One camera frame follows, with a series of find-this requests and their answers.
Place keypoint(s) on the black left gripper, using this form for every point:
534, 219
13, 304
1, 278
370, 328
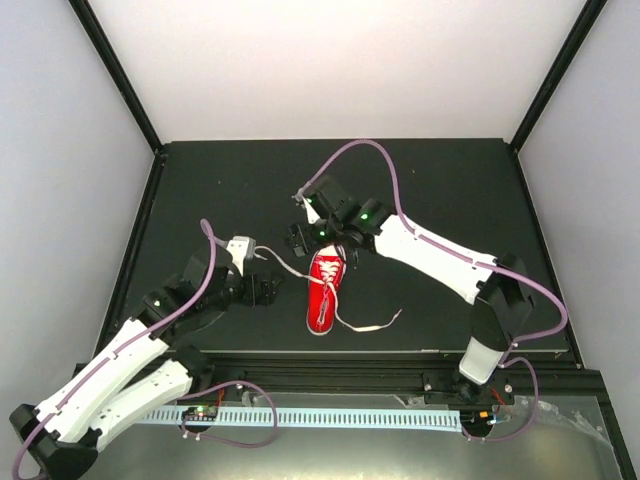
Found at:
267, 295

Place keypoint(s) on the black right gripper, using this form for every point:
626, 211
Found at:
295, 233

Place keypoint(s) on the red canvas sneaker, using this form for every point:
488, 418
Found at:
327, 269

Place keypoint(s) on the white shoelace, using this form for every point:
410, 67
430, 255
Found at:
298, 274

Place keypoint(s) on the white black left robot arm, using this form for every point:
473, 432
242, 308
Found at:
144, 366

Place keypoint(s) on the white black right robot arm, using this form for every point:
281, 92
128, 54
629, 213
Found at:
337, 224

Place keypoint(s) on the left controller circuit board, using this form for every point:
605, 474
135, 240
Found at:
200, 413

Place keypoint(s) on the controller circuit board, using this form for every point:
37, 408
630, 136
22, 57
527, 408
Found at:
200, 413
485, 417

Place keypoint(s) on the right controller circuit board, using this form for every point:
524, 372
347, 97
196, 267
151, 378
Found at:
485, 417

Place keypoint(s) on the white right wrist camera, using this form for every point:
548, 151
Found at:
306, 204

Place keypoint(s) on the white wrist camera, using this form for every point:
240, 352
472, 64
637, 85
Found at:
306, 204
241, 249

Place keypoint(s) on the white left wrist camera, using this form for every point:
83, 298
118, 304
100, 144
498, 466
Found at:
241, 249

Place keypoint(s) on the white slotted cable duct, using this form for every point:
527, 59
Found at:
336, 418

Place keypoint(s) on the black frame rail left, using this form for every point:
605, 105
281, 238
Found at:
90, 232

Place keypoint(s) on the black front mounting rail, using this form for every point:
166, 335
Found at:
558, 374

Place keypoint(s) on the black aluminium frame post right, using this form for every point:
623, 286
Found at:
572, 44

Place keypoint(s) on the black aluminium frame post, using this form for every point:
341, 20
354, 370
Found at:
101, 43
572, 44

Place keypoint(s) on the black aluminium frame post left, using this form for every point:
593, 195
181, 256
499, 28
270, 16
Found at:
101, 43

